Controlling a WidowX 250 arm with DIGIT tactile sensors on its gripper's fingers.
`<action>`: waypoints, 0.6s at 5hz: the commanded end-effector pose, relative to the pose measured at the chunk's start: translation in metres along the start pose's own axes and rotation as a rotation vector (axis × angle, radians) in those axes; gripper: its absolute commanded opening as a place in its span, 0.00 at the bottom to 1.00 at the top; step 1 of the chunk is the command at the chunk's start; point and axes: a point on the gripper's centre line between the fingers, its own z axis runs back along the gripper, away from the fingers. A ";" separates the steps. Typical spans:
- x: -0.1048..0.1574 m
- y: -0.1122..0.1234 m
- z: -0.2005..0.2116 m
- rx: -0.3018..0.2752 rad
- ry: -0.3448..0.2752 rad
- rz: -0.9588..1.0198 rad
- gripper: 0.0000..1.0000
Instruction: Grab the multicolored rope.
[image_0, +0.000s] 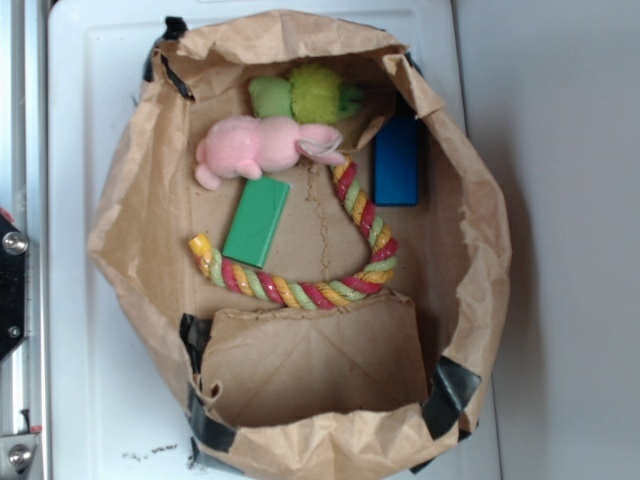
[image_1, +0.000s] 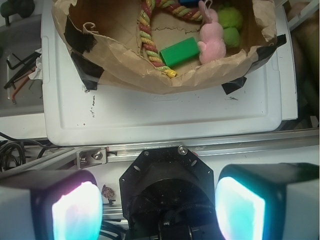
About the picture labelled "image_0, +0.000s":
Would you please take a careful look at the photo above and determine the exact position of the multicolored twisted rope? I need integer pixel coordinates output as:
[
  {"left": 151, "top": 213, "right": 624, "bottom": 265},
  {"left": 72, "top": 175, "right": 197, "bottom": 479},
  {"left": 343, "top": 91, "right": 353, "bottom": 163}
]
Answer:
[{"left": 188, "top": 154, "right": 400, "bottom": 310}]

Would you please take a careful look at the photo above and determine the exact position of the green rectangular block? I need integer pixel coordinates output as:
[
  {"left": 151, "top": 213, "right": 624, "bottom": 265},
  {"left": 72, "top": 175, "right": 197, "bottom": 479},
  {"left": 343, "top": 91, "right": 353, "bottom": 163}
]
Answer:
[{"left": 222, "top": 177, "right": 290, "bottom": 268}]

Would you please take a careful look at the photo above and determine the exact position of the aluminium frame rail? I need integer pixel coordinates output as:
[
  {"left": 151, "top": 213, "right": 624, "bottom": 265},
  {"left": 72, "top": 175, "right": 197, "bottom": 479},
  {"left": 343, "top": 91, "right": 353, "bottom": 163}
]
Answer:
[{"left": 1, "top": 1, "right": 50, "bottom": 479}]

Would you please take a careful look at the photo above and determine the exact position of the pink plush toy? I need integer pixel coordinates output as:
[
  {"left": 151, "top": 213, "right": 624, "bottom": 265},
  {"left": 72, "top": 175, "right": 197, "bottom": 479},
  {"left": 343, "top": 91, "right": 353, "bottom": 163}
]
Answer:
[{"left": 195, "top": 115, "right": 346, "bottom": 190}]

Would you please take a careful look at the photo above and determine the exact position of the brown paper bag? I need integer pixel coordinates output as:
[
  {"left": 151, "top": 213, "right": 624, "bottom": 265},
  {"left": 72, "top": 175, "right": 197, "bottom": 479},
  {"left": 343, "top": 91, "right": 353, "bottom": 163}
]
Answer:
[{"left": 88, "top": 10, "right": 512, "bottom": 479}]

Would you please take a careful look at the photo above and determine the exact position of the blue rectangular block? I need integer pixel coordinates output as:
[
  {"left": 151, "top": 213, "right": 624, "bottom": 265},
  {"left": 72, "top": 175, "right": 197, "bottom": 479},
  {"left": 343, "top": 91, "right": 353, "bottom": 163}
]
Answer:
[{"left": 373, "top": 116, "right": 419, "bottom": 206}]

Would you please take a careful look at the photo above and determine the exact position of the green fuzzy plush toy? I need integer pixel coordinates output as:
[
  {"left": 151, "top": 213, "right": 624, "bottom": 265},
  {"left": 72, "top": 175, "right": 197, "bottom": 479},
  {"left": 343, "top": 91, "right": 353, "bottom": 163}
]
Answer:
[{"left": 248, "top": 63, "right": 365, "bottom": 125}]

